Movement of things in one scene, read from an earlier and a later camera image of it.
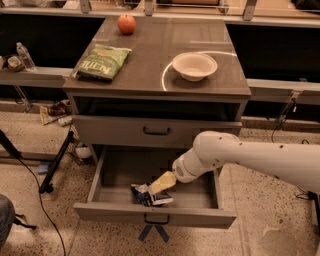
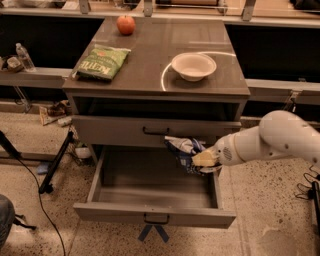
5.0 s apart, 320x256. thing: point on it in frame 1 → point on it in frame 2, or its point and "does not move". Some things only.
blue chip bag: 142,193 → 184,149
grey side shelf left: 40,76 does not move
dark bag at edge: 7,219 does not move
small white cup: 83,152 does not move
